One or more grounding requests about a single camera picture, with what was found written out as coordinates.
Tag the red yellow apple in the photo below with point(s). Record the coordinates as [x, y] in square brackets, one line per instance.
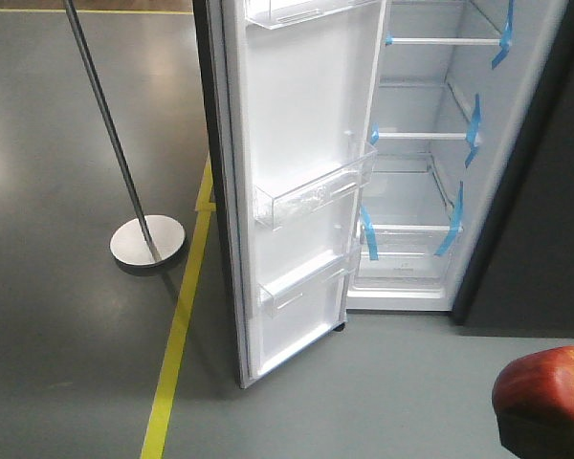
[538, 386]

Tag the clear upper door bin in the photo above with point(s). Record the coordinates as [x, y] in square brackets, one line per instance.
[275, 14]

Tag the refrigerator door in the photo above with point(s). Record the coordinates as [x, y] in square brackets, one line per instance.
[282, 101]

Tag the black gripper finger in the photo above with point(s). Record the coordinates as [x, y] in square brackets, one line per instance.
[529, 438]

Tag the clear middle door bin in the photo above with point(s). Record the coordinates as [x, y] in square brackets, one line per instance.
[284, 200]

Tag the clear lower door bin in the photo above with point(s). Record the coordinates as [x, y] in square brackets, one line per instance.
[323, 269]

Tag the metal stanchion pole with base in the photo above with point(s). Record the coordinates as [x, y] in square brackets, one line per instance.
[147, 240]

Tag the clear door bin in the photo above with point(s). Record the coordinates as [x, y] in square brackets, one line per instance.
[284, 200]
[275, 14]
[323, 269]

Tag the refrigerator body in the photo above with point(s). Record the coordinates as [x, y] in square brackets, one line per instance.
[462, 114]

